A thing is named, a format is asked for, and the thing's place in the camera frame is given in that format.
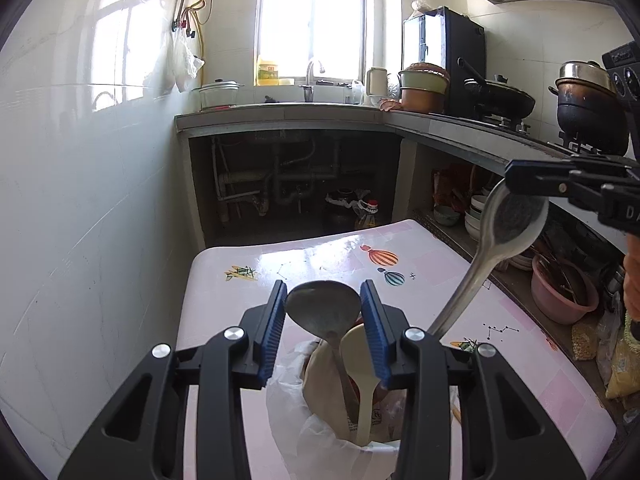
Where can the stack of white bowls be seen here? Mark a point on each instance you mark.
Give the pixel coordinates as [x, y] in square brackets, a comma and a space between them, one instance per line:
[477, 220]

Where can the white kettle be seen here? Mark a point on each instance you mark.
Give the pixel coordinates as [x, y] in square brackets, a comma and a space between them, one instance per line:
[376, 85]

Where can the white plastic spoon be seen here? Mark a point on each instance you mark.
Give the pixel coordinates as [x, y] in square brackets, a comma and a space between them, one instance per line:
[357, 360]

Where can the metal faucet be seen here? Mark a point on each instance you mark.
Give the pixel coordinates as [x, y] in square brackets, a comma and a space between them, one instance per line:
[310, 72]

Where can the gas stove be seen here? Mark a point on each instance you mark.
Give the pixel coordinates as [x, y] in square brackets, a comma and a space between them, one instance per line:
[480, 122]

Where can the pink plastic basin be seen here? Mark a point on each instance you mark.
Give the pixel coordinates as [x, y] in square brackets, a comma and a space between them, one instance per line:
[555, 300]

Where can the bag of yellow grains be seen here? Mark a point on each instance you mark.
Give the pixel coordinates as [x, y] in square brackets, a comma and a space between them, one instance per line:
[586, 340]
[622, 372]

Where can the translucent plastic bag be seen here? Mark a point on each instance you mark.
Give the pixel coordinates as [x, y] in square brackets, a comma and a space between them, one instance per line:
[184, 65]

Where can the drain pipes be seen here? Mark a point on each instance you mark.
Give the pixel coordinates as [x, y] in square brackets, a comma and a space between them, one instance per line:
[280, 180]

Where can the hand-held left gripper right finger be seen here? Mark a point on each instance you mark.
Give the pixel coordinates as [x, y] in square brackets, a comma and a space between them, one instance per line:
[375, 330]

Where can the stack of white plates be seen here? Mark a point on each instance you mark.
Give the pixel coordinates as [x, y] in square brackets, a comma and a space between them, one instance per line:
[520, 261]

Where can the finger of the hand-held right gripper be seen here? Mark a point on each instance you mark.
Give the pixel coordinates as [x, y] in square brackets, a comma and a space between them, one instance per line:
[550, 172]

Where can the steel pot with lid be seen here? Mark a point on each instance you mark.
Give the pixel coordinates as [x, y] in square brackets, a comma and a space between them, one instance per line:
[585, 80]

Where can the person's right hand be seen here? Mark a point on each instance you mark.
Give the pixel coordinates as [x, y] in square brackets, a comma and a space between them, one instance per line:
[632, 285]

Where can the grey kitchen counter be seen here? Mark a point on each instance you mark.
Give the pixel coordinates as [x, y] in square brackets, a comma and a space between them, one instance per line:
[300, 112]

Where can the person's right forearm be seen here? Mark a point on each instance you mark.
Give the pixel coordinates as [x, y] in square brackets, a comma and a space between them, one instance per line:
[634, 332]

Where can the white plastic bag liner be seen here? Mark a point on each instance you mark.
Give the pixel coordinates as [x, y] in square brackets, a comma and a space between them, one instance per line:
[285, 410]

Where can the window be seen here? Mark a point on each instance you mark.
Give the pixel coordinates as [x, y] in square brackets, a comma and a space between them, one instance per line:
[310, 20]

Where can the crumpled plastic bag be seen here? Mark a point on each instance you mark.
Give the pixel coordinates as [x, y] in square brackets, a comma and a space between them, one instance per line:
[422, 2]

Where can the black cabinet appliance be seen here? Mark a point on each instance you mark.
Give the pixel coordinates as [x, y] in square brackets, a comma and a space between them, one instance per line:
[465, 50]

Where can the red capped bottle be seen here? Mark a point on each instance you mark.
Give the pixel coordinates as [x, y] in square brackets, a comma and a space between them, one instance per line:
[370, 212]

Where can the stacked orange pots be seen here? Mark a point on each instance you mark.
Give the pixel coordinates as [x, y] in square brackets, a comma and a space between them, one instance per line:
[422, 100]

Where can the black wok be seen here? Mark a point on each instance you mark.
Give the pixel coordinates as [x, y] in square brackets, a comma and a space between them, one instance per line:
[500, 97]

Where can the yellow oil bottle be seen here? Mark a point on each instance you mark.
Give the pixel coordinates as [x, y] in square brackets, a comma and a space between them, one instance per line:
[267, 72]

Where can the small green bowl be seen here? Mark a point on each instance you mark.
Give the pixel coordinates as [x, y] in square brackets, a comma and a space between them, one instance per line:
[446, 216]

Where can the dark jar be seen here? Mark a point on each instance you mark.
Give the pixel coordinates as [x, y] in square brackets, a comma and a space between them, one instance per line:
[340, 215]

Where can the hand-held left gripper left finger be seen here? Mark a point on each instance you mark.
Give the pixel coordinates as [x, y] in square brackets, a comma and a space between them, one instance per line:
[274, 330]

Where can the black burnt pot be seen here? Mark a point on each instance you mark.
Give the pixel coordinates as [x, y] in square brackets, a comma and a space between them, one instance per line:
[590, 120]

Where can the pink printed table cover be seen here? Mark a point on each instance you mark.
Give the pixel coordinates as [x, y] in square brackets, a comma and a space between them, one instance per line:
[310, 260]

